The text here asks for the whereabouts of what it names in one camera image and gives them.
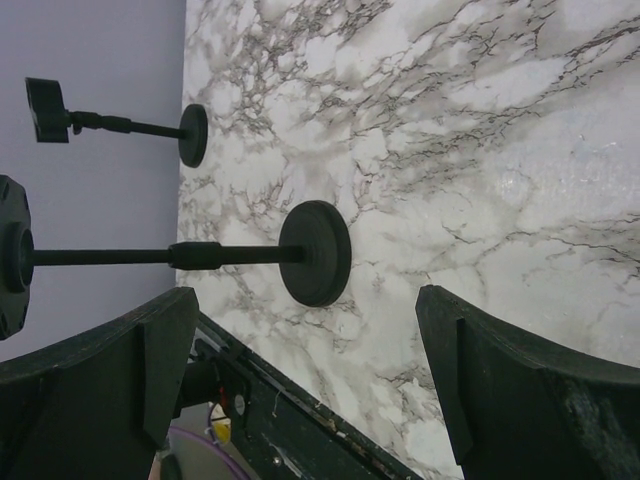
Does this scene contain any black round-base mic stand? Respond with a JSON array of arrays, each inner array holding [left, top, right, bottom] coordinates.
[[25, 77, 208, 168]]

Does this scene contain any black round-base shockmount stand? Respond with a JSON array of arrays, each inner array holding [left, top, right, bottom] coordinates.
[[1, 175, 352, 340]]

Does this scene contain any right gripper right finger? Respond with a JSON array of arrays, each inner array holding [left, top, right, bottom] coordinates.
[[416, 285, 639, 479]]

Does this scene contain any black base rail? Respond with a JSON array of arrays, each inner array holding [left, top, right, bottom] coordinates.
[[180, 315, 417, 479]]

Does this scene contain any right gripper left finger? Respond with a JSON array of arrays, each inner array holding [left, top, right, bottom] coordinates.
[[1, 287, 199, 479]]

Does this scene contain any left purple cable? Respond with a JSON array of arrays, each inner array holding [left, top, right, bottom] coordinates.
[[169, 424, 246, 480]]

